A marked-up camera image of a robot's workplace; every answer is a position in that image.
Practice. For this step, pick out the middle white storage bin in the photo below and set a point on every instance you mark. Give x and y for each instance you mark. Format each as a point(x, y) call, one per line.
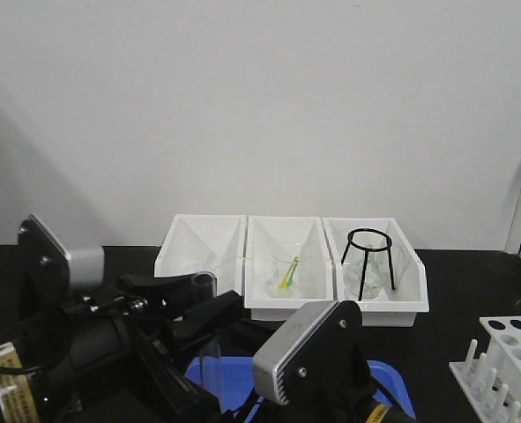
point(295, 235)

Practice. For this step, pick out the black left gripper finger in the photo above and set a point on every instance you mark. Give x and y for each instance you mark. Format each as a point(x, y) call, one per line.
point(187, 332)
point(172, 294)

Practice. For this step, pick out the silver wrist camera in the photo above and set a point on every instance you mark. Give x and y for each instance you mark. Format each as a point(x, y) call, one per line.
point(55, 264)
point(314, 352)

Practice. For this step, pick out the right white storage bin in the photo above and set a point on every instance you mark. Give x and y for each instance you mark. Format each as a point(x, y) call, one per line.
point(390, 308)

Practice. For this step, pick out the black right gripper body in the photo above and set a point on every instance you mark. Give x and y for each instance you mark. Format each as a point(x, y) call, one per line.
point(345, 407)

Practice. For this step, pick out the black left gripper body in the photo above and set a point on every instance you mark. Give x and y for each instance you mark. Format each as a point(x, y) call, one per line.
point(110, 340)

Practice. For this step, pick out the left white storage bin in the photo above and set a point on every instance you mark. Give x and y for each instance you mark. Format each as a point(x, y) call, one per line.
point(192, 236)

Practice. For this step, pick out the yellow green droppers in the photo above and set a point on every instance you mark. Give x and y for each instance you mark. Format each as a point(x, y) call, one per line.
point(288, 279)

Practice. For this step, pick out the white test tube rack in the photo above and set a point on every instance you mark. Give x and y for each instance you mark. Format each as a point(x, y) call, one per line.
point(491, 380)

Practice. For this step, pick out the glass flask under tripod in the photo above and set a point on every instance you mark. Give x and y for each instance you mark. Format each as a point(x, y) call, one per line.
point(351, 279)

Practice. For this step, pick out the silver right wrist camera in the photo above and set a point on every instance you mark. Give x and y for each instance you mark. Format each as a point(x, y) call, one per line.
point(314, 352)

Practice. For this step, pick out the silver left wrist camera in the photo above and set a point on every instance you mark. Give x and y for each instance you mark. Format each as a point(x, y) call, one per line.
point(55, 264)

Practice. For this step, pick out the white storage bin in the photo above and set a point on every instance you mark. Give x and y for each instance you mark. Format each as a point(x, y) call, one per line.
point(295, 235)
point(192, 236)
point(390, 308)

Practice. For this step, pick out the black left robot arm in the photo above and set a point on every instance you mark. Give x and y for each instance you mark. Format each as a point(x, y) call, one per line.
point(25, 350)

